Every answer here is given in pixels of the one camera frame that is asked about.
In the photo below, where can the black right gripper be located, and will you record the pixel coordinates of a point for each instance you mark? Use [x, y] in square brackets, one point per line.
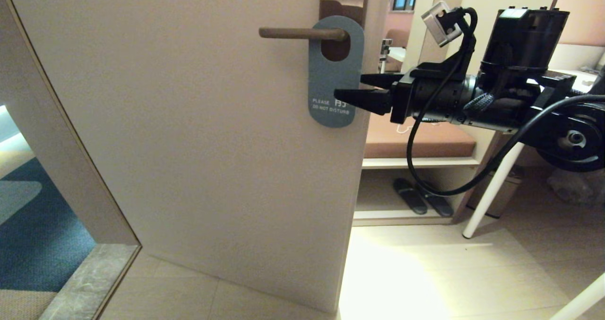
[444, 95]

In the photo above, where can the blue do-not-disturb door sign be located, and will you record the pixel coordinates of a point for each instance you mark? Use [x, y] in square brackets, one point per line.
[331, 74]

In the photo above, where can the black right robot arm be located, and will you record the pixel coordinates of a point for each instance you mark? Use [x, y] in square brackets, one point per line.
[524, 41]

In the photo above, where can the beige wooden door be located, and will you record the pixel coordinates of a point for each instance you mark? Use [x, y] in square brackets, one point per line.
[189, 121]

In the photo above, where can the grey marble door threshold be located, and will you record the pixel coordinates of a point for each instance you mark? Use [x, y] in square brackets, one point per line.
[85, 287]

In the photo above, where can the brown bench cushion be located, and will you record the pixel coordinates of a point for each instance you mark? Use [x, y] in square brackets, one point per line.
[439, 145]

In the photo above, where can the dark slipper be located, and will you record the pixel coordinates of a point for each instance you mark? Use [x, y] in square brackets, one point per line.
[439, 206]
[410, 197]

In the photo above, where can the white table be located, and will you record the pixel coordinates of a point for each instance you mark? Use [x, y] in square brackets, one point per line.
[491, 187]

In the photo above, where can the beige waste bin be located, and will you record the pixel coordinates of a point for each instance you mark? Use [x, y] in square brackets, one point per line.
[501, 197]

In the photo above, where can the white washbasin counter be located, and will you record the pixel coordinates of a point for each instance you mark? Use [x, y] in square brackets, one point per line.
[581, 57]

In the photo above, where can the grey plastic bag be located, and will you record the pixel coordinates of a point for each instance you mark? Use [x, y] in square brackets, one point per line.
[576, 187]

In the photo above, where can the wall mirror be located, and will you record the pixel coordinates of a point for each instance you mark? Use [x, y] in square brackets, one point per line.
[401, 27]

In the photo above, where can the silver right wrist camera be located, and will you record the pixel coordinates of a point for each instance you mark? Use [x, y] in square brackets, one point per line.
[437, 24]

